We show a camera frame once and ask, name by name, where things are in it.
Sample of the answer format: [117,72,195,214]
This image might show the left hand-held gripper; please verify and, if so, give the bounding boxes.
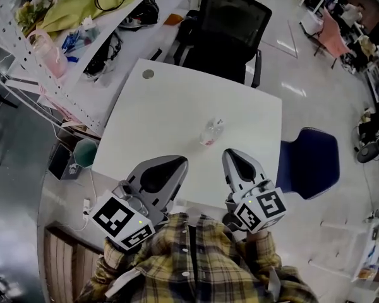
[88,155,190,254]

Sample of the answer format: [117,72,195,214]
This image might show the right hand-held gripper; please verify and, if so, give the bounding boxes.
[221,148,288,234]

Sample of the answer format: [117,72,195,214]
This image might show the clear plastic bottle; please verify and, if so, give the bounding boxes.
[199,117,225,147]

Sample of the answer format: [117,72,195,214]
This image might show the teal waste bin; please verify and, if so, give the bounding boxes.
[73,137,99,170]

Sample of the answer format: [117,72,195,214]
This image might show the person's left forearm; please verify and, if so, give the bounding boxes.
[93,232,159,283]

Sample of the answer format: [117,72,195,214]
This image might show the person's right forearm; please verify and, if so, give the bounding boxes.
[235,229,304,283]

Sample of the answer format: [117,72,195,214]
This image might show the white square table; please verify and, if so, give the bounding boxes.
[91,58,284,210]

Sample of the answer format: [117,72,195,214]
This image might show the blue chair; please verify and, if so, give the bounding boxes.
[276,126,341,201]

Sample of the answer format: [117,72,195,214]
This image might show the white power strip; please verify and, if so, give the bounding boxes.
[82,198,92,222]

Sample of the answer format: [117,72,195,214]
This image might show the brown cardboard box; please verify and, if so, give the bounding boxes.
[57,122,99,138]

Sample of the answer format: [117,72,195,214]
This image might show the black box white print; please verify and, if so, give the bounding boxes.
[47,143,83,182]

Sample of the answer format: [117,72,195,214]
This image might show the yellow plaid shirt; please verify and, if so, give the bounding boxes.
[75,211,320,303]

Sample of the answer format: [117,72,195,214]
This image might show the white perforated shelf rack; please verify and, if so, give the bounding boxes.
[0,0,192,136]

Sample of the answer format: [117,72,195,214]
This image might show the white side table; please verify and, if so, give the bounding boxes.
[308,216,379,283]

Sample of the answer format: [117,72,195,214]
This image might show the black floor fan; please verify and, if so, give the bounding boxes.
[356,140,379,164]

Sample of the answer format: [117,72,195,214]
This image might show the wooden slatted panel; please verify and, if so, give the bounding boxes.
[43,222,104,303]

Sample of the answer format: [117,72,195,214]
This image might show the black mesh office chair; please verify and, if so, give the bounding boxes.
[173,0,273,90]

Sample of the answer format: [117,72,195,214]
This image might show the pink chair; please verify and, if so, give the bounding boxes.
[312,6,351,69]

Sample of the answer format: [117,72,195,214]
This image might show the white storage shelf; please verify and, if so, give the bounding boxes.
[363,54,379,107]

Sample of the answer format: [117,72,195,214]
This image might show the pink container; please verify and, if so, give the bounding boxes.
[25,29,69,79]

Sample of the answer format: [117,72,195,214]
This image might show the orange item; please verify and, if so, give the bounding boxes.
[163,13,184,25]

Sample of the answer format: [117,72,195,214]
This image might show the blue plastic packets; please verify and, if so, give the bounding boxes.
[61,29,83,63]

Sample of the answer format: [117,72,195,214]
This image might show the black headset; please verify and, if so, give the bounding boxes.
[118,0,160,30]

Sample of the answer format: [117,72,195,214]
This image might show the yellow-green cloth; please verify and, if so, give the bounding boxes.
[37,0,137,39]

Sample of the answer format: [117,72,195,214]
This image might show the flower bunch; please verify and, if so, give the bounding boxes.
[15,0,56,33]

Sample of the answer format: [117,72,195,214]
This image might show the white shoulder strap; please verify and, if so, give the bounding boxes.
[267,265,282,298]
[104,268,143,299]

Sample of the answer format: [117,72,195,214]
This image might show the black cable bundle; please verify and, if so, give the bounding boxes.
[81,32,124,80]

